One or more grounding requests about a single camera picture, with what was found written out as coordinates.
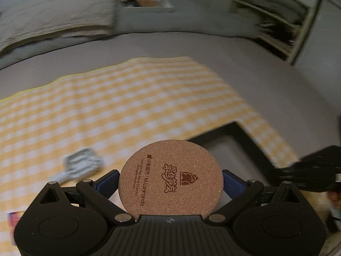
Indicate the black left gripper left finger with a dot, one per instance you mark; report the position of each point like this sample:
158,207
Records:
96,195

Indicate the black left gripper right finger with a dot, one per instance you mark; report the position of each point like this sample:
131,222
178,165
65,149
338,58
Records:
242,194

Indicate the white grey plug adapter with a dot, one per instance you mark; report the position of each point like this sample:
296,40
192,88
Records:
79,165

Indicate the black cardboard box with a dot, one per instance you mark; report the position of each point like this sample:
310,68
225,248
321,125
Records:
236,151

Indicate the round cork coaster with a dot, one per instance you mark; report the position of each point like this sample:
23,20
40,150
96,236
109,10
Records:
171,177

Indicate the colourful card box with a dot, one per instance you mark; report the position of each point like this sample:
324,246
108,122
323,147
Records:
12,220

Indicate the yellow white checkered cloth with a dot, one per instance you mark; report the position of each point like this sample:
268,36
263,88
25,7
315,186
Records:
115,111

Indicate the white wooden shelf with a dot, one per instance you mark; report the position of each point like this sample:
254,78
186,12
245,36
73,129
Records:
284,24

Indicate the grey pillow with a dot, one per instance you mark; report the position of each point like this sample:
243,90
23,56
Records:
35,20

